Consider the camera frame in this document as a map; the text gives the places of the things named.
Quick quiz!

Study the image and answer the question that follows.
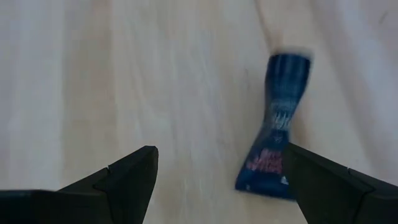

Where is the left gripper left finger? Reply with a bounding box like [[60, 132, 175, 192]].
[[0, 145, 159, 224]]

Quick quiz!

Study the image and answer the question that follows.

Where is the dark blue pouch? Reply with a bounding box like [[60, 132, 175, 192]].
[[234, 52, 312, 200]]

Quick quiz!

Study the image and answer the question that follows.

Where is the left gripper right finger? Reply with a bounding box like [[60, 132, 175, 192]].
[[282, 142, 398, 224]]

